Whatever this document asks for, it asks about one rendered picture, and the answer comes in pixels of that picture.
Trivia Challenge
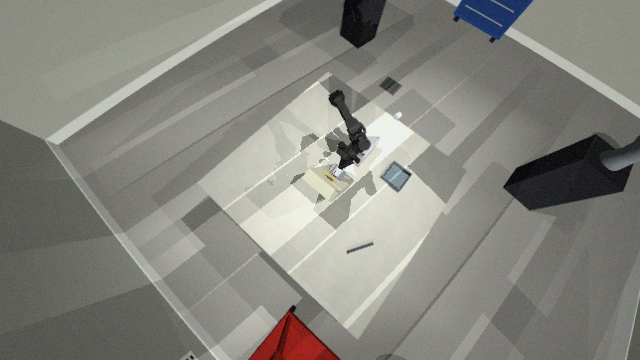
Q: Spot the beige flat panel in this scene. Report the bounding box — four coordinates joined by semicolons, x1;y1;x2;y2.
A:
302;164;354;203

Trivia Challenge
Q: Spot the white cylinder with slotted end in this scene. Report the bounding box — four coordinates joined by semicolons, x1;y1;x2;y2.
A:
332;166;343;177

